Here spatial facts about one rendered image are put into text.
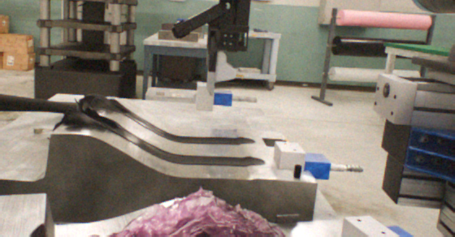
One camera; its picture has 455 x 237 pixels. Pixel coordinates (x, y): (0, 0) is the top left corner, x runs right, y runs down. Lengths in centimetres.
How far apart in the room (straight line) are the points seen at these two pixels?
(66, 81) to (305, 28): 408
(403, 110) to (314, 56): 637
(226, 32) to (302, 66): 647
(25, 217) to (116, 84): 418
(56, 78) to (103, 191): 413
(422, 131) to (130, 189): 64
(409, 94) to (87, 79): 392
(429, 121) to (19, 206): 84
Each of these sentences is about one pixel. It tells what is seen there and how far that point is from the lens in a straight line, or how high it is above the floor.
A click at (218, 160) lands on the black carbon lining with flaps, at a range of 69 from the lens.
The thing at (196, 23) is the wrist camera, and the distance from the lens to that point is 91.
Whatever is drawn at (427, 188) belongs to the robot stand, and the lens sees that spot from 110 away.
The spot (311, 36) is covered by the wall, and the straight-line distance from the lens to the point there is 734.
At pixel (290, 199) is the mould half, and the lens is 64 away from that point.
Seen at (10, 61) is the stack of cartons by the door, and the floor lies 14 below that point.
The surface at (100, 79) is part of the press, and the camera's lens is 462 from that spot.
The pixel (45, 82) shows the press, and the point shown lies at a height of 27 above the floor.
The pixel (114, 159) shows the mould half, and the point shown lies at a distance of 62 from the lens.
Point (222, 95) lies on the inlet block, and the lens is 93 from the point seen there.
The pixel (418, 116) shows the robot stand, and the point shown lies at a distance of 105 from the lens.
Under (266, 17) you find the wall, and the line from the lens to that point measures 719.
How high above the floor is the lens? 111
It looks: 12 degrees down
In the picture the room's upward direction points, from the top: 4 degrees clockwise
